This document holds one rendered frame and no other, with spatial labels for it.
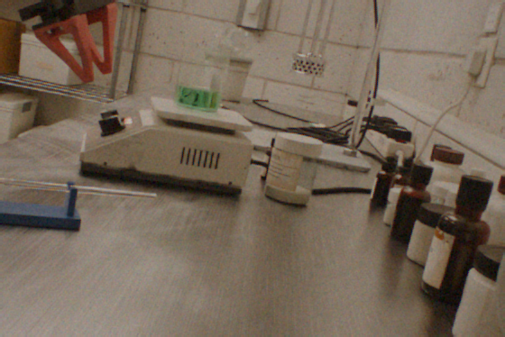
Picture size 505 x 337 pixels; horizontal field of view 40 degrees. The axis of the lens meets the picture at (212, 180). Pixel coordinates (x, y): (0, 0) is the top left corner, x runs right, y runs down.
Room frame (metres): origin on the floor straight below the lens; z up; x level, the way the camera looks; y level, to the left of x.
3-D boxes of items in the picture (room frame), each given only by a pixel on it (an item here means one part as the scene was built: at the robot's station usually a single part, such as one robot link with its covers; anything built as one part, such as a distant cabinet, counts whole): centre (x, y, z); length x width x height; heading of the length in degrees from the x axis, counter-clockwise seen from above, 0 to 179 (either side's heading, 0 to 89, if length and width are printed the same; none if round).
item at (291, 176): (0.85, -0.10, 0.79); 0.06 x 0.06 x 0.08
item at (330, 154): (1.28, -0.12, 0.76); 0.30 x 0.20 x 0.01; 87
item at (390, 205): (0.82, -0.23, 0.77); 0.04 x 0.04 x 0.04
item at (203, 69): (0.85, 0.04, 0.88); 0.07 x 0.06 x 0.08; 4
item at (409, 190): (0.76, -0.23, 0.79); 0.04 x 0.04 x 0.09
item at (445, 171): (0.86, -0.29, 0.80); 0.06 x 0.06 x 0.10
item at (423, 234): (0.69, -0.24, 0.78); 0.05 x 0.05 x 0.06
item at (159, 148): (0.85, 0.06, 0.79); 0.22 x 0.13 x 0.08; 101
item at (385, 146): (1.59, -0.37, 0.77); 0.40 x 0.06 x 0.04; 177
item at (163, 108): (0.86, 0.03, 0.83); 0.12 x 0.12 x 0.01; 11
